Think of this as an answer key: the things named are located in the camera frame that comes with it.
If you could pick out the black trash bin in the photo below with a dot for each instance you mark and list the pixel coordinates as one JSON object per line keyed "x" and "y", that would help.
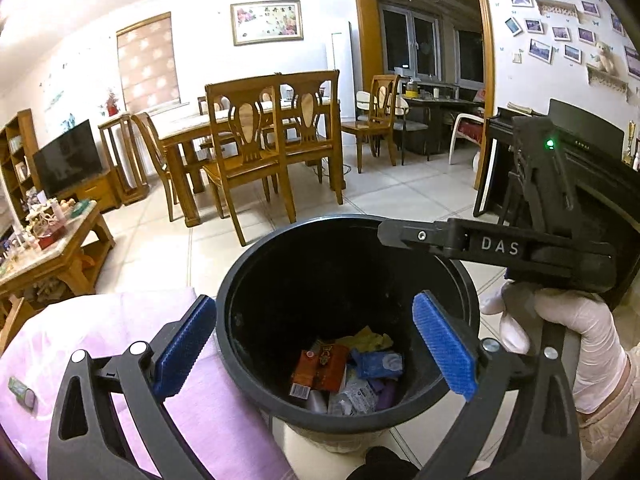
{"x": 300, "y": 280}

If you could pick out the wooden doorway frame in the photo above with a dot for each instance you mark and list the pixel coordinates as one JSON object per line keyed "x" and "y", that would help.
{"x": 367, "y": 50}

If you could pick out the group of wall photo frames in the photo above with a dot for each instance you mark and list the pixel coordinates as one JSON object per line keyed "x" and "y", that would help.
{"x": 540, "y": 50}

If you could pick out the wooden coffee table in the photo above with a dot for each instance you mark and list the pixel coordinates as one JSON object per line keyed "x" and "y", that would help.
{"x": 65, "y": 270}

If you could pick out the black piano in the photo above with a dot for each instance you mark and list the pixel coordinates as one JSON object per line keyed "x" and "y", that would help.
{"x": 600, "y": 195}

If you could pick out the cream backed chair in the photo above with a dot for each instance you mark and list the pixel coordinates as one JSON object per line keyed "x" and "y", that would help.
{"x": 400, "y": 107}

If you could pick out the white crumpled packet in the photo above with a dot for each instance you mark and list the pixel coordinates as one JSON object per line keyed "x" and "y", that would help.
{"x": 352, "y": 397}

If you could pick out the tall wooden side stand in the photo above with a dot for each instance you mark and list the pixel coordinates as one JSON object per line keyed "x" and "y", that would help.
{"x": 125, "y": 160}

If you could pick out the wooden dining table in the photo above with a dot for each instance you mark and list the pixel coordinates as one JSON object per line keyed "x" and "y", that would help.
{"x": 180, "y": 140}

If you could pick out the dark sunroom table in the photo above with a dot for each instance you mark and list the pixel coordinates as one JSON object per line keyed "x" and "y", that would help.
{"x": 440, "y": 110}

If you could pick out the wooden television stand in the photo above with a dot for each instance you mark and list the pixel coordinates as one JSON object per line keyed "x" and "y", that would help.
{"x": 95, "y": 190}

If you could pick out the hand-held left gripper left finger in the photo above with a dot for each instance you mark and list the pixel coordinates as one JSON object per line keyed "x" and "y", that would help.
{"x": 182, "y": 350}

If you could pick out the sunroom window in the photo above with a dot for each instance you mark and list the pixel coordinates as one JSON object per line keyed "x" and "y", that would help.
{"x": 425, "y": 45}

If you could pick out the framed floral wall picture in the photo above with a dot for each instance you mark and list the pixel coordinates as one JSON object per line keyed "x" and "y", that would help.
{"x": 267, "y": 22}

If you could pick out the yellow wrapper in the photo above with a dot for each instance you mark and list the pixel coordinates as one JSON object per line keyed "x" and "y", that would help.
{"x": 367, "y": 339}

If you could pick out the purple blanket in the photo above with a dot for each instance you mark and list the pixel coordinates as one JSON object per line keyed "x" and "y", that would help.
{"x": 240, "y": 435}

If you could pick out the white standing air conditioner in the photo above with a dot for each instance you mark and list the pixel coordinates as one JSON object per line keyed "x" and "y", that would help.
{"x": 337, "y": 70}

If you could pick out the gold trophy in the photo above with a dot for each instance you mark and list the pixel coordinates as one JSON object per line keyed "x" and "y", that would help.
{"x": 631, "y": 140}

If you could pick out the purple wrapper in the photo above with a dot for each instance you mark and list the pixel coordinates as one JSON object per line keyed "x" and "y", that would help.
{"x": 385, "y": 394}

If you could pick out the white wall shelf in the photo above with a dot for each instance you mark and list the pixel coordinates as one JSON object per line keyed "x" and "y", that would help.
{"x": 607, "y": 80}

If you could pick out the yellow container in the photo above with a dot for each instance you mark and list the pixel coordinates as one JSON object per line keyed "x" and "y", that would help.
{"x": 411, "y": 90}

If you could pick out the person's right forearm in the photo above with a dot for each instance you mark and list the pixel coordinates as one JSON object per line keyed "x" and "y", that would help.
{"x": 615, "y": 420}

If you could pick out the person's right hand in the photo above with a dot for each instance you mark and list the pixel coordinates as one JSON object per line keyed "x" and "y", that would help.
{"x": 595, "y": 340}

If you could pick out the black flat television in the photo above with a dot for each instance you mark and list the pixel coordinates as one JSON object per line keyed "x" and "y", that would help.
{"x": 67, "y": 157}

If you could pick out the wooden dining chair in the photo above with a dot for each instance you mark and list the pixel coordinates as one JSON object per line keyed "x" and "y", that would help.
{"x": 375, "y": 125}
{"x": 155, "y": 160}
{"x": 245, "y": 160}
{"x": 315, "y": 130}

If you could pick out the white plastic chair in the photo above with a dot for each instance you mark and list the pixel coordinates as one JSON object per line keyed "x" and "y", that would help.
{"x": 462, "y": 125}

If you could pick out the orange juice carton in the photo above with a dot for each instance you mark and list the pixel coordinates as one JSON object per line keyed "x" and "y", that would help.
{"x": 302, "y": 375}

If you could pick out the pile of small tabletop items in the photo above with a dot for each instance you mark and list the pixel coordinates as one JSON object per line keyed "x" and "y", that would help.
{"x": 45, "y": 225}

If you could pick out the patterned window blind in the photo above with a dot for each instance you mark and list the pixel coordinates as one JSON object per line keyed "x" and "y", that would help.
{"x": 147, "y": 60}

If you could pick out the dark cloth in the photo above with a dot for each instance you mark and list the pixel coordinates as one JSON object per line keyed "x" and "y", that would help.
{"x": 380, "y": 465}

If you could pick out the blue tissue packet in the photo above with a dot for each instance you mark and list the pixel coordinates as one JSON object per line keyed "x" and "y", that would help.
{"x": 375, "y": 364}

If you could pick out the red snack packet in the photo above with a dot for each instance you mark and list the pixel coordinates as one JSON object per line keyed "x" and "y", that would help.
{"x": 332, "y": 370}

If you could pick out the small green purple packet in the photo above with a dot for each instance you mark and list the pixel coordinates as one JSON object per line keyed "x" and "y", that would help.
{"x": 22, "y": 392}

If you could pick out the wooden bookshelf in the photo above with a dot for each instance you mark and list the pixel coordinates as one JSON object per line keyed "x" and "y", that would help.
{"x": 15, "y": 160}

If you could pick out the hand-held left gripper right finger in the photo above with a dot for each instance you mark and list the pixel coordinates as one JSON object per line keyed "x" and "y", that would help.
{"x": 445, "y": 350}

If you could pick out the red flower decoration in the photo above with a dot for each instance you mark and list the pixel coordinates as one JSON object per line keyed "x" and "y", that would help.
{"x": 112, "y": 104}

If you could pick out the teddy bear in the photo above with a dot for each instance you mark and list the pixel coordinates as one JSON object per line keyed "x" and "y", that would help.
{"x": 602, "y": 55}

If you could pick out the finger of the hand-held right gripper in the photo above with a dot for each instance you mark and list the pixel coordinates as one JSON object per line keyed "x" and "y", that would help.
{"x": 425, "y": 235}

